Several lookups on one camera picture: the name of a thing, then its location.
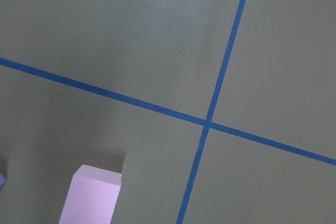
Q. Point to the pink foam block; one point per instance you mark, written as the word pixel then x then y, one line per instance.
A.
pixel 92 196

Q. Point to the purple foam block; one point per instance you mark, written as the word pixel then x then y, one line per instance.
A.
pixel 2 179

